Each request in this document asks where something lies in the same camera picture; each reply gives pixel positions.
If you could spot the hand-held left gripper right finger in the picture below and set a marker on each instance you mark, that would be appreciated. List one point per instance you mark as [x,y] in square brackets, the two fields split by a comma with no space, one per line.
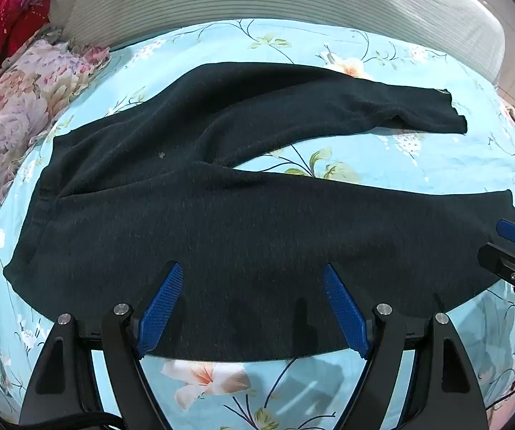
[344,307]

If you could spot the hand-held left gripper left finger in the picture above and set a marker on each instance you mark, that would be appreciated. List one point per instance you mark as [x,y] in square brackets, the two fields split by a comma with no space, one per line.
[161,304]

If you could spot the black pants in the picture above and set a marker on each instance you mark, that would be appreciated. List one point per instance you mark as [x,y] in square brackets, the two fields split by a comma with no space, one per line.
[221,233]

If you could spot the pink floral pillow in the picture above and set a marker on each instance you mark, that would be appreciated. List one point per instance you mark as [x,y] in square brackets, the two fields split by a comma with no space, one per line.
[20,112]

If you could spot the blue floral bedsheet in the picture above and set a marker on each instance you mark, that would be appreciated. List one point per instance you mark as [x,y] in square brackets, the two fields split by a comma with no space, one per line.
[284,40]

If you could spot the red cloth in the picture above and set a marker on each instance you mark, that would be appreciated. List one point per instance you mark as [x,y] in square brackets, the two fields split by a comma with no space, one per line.
[2,22]

